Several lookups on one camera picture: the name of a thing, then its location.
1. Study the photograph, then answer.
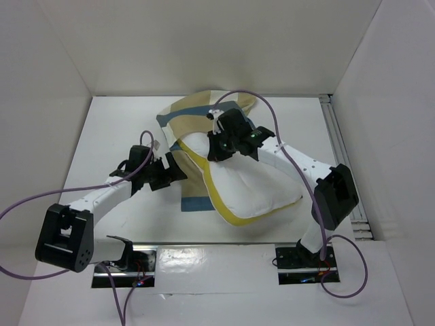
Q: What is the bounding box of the white pillow yellow edge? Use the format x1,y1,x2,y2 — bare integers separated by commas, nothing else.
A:
171,132,303,226

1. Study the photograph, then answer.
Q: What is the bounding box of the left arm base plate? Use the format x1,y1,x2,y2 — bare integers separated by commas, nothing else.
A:
103,244,158,289

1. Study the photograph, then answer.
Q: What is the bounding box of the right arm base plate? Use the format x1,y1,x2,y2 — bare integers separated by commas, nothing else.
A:
272,246,341,285

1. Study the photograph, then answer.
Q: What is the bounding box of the blue beige checked pillowcase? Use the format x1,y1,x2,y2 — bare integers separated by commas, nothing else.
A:
156,90,266,225

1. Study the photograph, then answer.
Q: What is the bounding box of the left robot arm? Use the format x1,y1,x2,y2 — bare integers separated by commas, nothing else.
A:
35,145,187,272

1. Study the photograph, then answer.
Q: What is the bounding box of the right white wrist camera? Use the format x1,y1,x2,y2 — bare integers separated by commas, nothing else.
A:
206,109,224,134

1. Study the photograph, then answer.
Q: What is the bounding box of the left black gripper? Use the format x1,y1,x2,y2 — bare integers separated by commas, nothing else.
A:
141,152,187,191

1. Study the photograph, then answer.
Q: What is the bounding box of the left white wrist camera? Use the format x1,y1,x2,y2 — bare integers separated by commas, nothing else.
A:
150,140,160,153

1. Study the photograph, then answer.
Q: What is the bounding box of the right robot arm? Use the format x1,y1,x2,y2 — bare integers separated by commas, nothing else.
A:
207,108,359,266

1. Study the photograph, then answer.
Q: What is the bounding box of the aluminium rail front edge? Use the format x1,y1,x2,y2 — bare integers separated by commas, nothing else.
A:
133,242,296,247

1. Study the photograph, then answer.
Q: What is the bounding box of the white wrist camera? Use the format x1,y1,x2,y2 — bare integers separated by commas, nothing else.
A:
150,140,160,153
206,109,224,134

